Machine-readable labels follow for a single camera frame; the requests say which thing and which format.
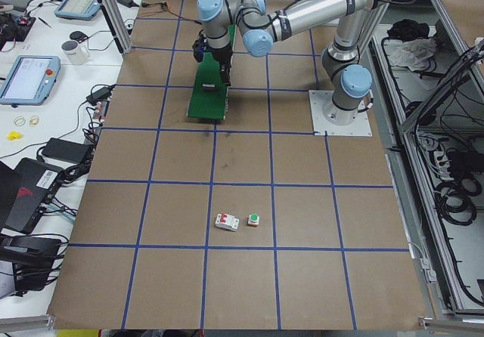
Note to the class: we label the black power adapter brick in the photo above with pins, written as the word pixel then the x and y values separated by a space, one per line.
pixel 67 151

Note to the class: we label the white crumpled cloth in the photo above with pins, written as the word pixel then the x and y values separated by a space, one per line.
pixel 414 55

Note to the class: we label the lower teach pendant tablet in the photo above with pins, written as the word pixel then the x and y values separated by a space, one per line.
pixel 30 80

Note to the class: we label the black laptop with red logo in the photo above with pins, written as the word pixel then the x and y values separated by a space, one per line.
pixel 24 189

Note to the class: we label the green push button switch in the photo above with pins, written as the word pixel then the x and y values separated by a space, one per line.
pixel 253 220

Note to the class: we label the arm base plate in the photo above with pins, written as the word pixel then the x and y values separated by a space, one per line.
pixel 328 120

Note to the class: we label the green conveyor belt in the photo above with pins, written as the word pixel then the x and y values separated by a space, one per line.
pixel 208 104

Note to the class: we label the upper teach pendant tablet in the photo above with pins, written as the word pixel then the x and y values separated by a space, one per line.
pixel 77 9

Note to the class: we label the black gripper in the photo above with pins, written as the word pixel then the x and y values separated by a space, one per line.
pixel 221 54

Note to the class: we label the aluminium frame post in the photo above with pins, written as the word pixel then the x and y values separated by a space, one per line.
pixel 116 25

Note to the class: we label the white red circuit breaker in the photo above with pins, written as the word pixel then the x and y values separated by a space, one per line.
pixel 227 222

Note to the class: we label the yellow small object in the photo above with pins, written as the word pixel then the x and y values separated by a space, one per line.
pixel 14 135

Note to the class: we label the teach pendant tablet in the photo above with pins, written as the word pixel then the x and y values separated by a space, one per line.
pixel 77 9
pixel 30 80

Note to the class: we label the black device on stand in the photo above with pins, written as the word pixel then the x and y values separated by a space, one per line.
pixel 34 261

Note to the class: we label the white mug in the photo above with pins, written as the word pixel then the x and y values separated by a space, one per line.
pixel 76 53

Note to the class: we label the dark brown cylindrical capacitor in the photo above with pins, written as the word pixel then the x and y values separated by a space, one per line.
pixel 209 87

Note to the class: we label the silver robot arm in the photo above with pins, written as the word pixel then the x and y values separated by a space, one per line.
pixel 260 30

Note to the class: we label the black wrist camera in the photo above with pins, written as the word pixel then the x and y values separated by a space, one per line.
pixel 199 46

